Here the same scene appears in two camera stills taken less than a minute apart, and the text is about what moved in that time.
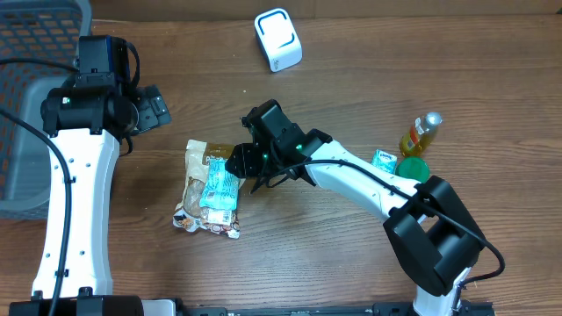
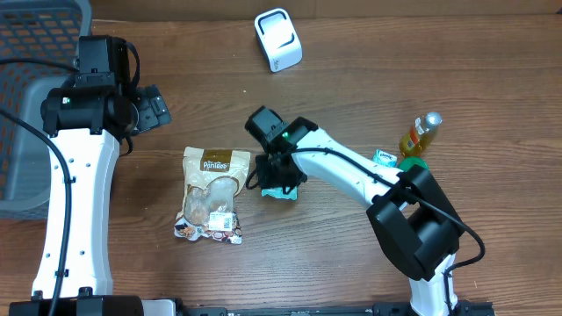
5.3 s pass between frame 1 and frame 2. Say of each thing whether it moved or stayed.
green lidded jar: stayed
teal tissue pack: stayed
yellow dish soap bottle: stayed
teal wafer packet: moved
